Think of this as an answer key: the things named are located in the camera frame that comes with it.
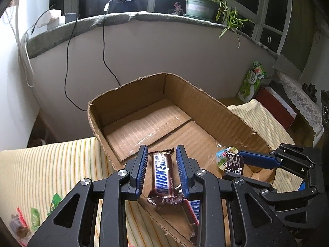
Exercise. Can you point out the white charger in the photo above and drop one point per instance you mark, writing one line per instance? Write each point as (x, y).
(51, 18)

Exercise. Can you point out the brown chocolate bar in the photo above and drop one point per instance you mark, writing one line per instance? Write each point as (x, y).
(162, 172)
(192, 211)

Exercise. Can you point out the cardboard box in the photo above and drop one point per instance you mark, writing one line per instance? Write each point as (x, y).
(154, 123)

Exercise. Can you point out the white lace cloth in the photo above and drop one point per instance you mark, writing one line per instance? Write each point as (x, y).
(300, 100)

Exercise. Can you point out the black speaker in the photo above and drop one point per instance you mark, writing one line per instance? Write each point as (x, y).
(325, 108)

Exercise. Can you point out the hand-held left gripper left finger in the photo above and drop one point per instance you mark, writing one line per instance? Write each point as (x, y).
(140, 171)

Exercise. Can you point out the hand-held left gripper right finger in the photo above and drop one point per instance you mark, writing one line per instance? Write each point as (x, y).
(182, 171)

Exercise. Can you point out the small dark snack packet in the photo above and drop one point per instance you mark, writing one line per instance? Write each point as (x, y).
(221, 157)
(234, 164)

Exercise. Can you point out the dark figurine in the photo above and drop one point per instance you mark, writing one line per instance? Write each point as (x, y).
(309, 89)

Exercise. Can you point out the small pink flower plant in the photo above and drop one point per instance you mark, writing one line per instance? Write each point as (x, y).
(177, 9)

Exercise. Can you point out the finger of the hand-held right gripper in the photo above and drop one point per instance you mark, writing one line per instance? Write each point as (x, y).
(257, 159)
(257, 184)

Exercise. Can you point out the potted spider plant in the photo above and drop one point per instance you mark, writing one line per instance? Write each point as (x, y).
(200, 6)

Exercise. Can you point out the green snack bag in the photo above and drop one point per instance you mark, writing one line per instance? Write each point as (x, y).
(250, 85)

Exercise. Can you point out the red box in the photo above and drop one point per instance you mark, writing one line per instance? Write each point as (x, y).
(276, 106)

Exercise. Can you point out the grey adapter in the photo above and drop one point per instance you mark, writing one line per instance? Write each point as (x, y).
(70, 18)

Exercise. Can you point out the small green candy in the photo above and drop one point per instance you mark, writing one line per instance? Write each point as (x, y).
(55, 203)
(34, 218)

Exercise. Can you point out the striped yellow blanket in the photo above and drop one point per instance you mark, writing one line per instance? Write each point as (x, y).
(64, 164)

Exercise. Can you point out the red candy packet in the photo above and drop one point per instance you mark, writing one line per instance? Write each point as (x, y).
(19, 223)

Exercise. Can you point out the olive curtain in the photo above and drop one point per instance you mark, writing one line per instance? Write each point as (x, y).
(295, 30)

